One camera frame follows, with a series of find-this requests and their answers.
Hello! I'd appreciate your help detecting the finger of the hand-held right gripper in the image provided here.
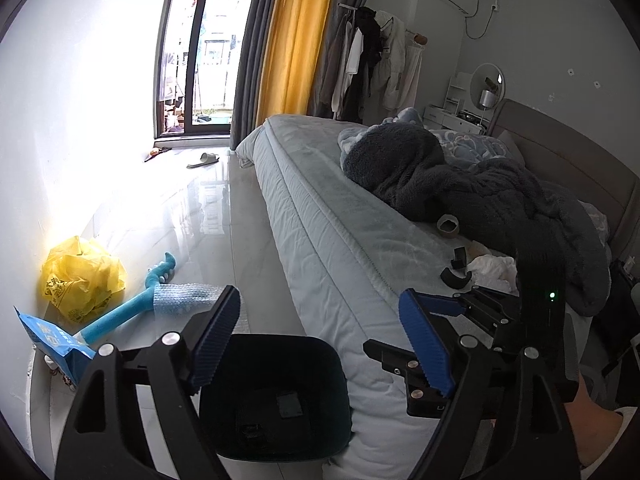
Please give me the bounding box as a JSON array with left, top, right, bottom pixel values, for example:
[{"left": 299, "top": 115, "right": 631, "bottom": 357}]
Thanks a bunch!
[
  {"left": 364, "top": 338, "right": 453, "bottom": 418},
  {"left": 440, "top": 284, "right": 522, "bottom": 343}
]

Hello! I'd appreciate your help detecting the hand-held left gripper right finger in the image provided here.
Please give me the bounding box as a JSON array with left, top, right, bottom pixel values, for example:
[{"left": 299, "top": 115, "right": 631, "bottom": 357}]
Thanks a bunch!
[{"left": 398, "top": 288, "right": 581, "bottom": 480}]

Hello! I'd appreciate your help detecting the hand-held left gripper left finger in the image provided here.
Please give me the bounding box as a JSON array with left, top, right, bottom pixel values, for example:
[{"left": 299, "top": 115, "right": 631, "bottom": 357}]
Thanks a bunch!
[{"left": 55, "top": 285, "right": 242, "bottom": 480}]

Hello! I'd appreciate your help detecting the white tissue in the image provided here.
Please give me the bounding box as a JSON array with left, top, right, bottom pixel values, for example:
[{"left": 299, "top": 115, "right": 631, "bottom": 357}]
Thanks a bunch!
[{"left": 467, "top": 255, "right": 518, "bottom": 293}]

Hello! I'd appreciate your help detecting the curved black plastic piece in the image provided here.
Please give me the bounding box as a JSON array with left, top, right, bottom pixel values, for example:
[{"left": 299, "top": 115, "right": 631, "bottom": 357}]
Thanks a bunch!
[{"left": 440, "top": 268, "right": 473, "bottom": 289}]

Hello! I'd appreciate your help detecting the dark trash bin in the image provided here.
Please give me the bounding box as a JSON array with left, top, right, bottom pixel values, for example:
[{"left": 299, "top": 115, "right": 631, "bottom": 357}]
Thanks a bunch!
[{"left": 199, "top": 334, "right": 353, "bottom": 463}]

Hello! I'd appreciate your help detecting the blue pet food bag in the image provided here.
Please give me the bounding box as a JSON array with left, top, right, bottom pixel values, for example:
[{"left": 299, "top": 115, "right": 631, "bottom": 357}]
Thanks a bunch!
[{"left": 15, "top": 305, "right": 96, "bottom": 386}]

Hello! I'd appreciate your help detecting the person's right forearm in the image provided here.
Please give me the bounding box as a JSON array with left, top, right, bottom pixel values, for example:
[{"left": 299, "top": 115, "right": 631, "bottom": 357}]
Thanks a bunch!
[{"left": 582, "top": 406, "right": 640, "bottom": 480}]

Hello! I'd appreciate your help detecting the person's right hand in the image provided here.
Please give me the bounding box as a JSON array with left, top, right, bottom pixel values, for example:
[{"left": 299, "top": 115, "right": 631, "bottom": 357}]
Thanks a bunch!
[{"left": 564, "top": 367, "right": 626, "bottom": 480}]

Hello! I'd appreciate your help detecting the bubble wrap sheet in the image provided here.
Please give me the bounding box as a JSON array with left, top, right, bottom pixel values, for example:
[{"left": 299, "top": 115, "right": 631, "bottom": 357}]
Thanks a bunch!
[{"left": 152, "top": 282, "right": 228, "bottom": 317}]

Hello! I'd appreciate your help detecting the blue plush stick toy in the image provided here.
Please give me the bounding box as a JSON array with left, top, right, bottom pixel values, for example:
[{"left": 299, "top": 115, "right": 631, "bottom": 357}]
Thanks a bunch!
[{"left": 75, "top": 253, "right": 177, "bottom": 348}]

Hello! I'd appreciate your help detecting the grey square card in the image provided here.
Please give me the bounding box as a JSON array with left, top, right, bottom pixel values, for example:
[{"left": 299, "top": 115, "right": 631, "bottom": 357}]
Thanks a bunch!
[{"left": 276, "top": 394, "right": 304, "bottom": 419}]

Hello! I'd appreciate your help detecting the bed with white quilted cover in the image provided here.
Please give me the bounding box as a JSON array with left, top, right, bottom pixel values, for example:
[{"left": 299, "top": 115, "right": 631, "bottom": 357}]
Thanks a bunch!
[{"left": 235, "top": 110, "right": 626, "bottom": 480}]

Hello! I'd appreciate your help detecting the yellow plastic bag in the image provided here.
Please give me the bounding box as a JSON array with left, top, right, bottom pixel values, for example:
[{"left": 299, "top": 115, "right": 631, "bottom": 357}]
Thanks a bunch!
[{"left": 41, "top": 236, "right": 127, "bottom": 325}]

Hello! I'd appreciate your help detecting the light blue floral blanket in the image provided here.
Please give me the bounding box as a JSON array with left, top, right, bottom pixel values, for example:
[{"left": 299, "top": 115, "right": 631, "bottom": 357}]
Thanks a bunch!
[{"left": 340, "top": 107, "right": 526, "bottom": 171}]

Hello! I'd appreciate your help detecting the brown padded headboard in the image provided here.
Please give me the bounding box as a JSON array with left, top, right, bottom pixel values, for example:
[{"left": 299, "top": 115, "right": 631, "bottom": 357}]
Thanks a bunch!
[{"left": 487, "top": 99, "right": 640, "bottom": 241}]

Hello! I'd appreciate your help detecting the dark grey fleece blanket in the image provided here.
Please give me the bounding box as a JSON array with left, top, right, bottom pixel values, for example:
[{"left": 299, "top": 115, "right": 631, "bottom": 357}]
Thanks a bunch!
[{"left": 339, "top": 122, "right": 613, "bottom": 317}]

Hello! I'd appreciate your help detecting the white round mat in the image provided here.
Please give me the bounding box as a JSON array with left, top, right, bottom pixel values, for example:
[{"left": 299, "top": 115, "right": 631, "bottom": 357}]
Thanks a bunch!
[{"left": 25, "top": 347, "right": 81, "bottom": 476}]

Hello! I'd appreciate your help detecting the white vanity desk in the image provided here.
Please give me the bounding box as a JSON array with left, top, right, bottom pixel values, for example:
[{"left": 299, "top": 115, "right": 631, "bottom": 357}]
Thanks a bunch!
[{"left": 424, "top": 72, "right": 493, "bottom": 133}]

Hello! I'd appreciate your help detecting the round mirror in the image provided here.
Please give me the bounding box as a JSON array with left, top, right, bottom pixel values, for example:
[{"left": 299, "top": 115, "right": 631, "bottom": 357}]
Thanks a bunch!
[{"left": 470, "top": 63, "right": 506, "bottom": 111}]

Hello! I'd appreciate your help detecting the pale pink hanging garment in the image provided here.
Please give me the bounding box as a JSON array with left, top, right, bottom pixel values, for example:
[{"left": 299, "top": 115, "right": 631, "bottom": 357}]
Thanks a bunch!
[{"left": 397, "top": 42, "right": 426, "bottom": 111}]

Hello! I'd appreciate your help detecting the white hanging jacket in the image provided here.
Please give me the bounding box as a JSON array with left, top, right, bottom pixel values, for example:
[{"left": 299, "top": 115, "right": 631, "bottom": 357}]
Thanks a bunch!
[{"left": 372, "top": 10, "right": 408, "bottom": 111}]

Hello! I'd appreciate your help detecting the grey hanging coat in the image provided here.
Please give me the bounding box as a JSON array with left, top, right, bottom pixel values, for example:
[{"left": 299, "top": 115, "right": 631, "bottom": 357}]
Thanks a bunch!
[{"left": 317, "top": 10, "right": 361, "bottom": 121}]

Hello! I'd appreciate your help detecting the black hanging garment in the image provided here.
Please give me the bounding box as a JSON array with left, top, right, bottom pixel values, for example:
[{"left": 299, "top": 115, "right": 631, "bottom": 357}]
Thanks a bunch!
[{"left": 345, "top": 7, "right": 386, "bottom": 123}]

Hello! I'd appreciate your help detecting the glass balcony door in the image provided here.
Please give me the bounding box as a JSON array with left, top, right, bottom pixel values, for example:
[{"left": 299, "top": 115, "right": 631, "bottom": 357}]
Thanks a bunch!
[{"left": 152, "top": 0, "right": 266, "bottom": 138}]

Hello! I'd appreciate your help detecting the yellow curtain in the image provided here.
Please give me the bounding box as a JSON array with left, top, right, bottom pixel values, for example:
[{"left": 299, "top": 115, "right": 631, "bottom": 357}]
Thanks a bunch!
[{"left": 255, "top": 0, "right": 341, "bottom": 121}]

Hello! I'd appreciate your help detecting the air conditioner cable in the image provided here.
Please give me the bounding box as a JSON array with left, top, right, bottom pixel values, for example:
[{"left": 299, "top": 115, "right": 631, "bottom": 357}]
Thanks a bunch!
[{"left": 462, "top": 0, "right": 501, "bottom": 41}]

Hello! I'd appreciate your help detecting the wall clothes rack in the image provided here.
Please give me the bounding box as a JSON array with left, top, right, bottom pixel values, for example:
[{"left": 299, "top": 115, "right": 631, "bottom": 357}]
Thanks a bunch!
[{"left": 339, "top": 2, "right": 428, "bottom": 48}]

